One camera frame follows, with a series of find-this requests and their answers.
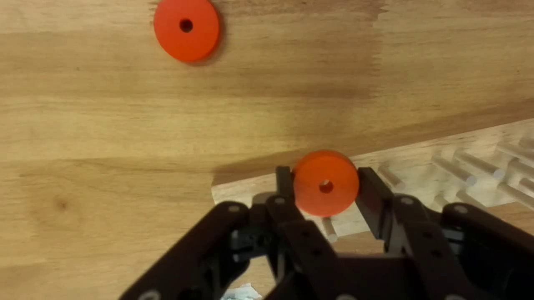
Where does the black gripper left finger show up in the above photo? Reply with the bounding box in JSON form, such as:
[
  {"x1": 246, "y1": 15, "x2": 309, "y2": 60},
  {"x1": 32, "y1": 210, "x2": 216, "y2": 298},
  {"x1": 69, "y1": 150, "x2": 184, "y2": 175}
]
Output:
[{"x1": 117, "y1": 165, "x2": 347, "y2": 300}]

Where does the wooden base with pegs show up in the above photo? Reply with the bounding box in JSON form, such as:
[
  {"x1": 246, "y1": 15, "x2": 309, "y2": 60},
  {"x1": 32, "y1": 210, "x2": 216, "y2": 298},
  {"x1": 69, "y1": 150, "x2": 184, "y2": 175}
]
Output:
[{"x1": 211, "y1": 115, "x2": 534, "y2": 241}]

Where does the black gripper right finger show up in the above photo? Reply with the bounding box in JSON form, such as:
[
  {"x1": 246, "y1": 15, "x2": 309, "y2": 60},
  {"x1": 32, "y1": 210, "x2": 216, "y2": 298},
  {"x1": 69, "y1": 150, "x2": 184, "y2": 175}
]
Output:
[{"x1": 356, "y1": 165, "x2": 534, "y2": 300}]

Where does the orange disk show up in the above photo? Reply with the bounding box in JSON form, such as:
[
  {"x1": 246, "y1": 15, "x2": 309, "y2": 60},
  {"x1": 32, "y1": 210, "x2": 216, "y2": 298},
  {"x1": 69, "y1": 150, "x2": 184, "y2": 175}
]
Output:
[
  {"x1": 152, "y1": 0, "x2": 224, "y2": 65},
  {"x1": 291, "y1": 148, "x2": 361, "y2": 218}
]

